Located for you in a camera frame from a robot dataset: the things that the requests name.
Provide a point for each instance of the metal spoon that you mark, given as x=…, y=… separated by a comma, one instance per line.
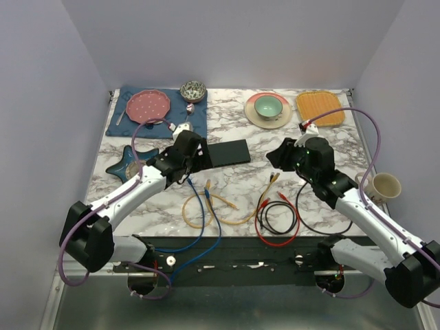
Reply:
x=190, y=109

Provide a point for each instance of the black network switch box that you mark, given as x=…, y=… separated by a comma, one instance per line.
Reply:
x=229, y=153

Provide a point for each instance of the cream printed mug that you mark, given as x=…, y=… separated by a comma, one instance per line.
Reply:
x=381, y=188

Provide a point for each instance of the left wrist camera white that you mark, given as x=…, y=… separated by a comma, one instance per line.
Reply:
x=185, y=126

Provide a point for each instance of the floral patterned bowl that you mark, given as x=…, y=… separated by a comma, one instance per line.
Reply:
x=193, y=91

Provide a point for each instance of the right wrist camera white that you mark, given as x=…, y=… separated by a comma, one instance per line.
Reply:
x=308, y=130

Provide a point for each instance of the metal fork handle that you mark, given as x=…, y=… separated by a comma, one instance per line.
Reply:
x=120, y=118

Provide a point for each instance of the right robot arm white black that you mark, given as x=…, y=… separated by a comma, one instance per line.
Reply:
x=403, y=263

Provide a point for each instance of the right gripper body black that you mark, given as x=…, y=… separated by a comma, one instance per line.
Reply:
x=302, y=168

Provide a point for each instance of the beige pink plate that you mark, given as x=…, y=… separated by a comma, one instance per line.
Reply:
x=282, y=120

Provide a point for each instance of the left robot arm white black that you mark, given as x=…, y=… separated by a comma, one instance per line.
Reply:
x=88, y=233

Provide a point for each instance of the orange woven mat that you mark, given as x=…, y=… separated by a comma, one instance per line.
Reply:
x=313, y=103

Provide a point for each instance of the black mounting base plate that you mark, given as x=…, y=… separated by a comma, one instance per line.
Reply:
x=240, y=261

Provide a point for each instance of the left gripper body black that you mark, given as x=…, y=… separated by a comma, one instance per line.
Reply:
x=199, y=163

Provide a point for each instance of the pink dotted plate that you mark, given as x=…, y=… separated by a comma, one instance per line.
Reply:
x=148, y=106

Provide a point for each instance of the blue star-shaped dish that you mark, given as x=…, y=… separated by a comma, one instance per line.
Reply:
x=127, y=166

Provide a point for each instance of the green bowl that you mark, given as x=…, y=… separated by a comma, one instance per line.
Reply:
x=268, y=107

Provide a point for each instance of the blue cloth placemat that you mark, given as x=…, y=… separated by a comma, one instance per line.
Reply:
x=176, y=115

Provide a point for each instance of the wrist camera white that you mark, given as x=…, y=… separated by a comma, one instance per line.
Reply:
x=308, y=130
x=185, y=126

